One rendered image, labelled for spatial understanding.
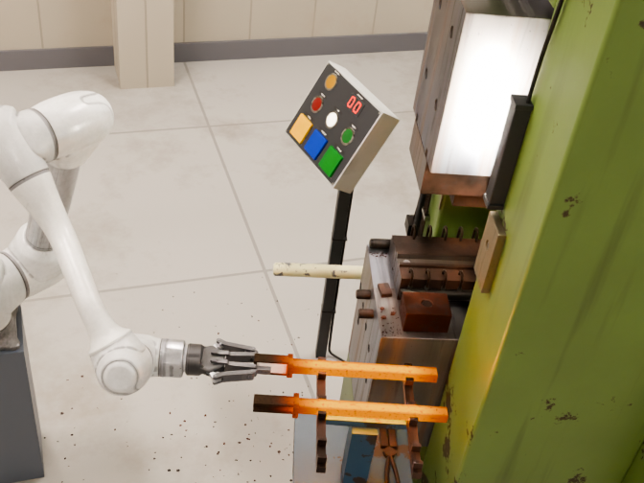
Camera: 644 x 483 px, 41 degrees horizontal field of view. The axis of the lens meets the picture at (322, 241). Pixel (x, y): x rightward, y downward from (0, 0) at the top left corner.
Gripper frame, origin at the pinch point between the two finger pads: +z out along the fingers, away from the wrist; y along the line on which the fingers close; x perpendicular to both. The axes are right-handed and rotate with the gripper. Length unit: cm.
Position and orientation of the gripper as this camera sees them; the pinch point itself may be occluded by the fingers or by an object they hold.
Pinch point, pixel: (271, 364)
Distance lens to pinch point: 206.2
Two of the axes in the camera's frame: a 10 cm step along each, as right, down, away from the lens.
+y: 0.2, 6.3, -7.7
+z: 9.9, 0.7, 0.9
